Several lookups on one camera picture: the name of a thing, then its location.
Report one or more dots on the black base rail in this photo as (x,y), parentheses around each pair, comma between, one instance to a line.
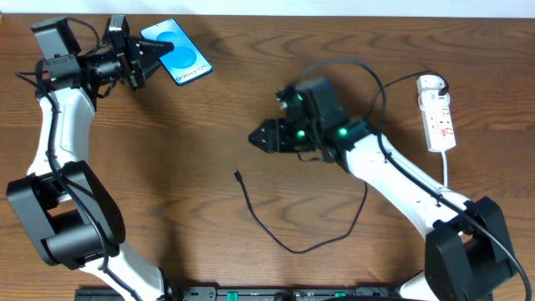
(205,293)

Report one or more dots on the white power strip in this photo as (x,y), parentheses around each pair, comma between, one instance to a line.
(436,116)

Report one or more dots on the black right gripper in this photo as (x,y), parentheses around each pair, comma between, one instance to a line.
(284,136)

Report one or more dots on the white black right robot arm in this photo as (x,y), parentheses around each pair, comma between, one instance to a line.
(468,251)

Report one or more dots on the blue screen Galaxy smartphone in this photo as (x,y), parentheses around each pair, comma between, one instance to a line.
(186,63)

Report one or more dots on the white USB wall charger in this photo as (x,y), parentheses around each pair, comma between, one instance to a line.
(432,83)

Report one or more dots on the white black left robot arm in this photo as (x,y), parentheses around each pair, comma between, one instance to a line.
(64,208)

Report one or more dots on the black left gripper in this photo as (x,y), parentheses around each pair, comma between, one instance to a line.
(131,61)

